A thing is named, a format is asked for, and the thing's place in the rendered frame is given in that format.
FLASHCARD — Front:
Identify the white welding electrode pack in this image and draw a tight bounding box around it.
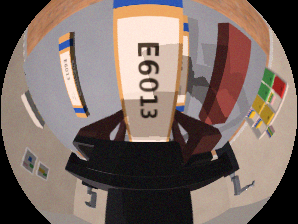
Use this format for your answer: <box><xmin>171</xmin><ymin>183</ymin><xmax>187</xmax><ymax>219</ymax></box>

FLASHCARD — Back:
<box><xmin>113</xmin><ymin>0</ymin><xmax>183</xmax><ymax>142</ymax></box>

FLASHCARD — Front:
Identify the white electrode pack with blue and orange bands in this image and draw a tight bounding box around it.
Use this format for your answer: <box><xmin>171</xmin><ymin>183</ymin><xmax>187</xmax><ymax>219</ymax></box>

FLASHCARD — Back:
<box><xmin>176</xmin><ymin>15</ymin><xmax>189</xmax><ymax>113</ymax></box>

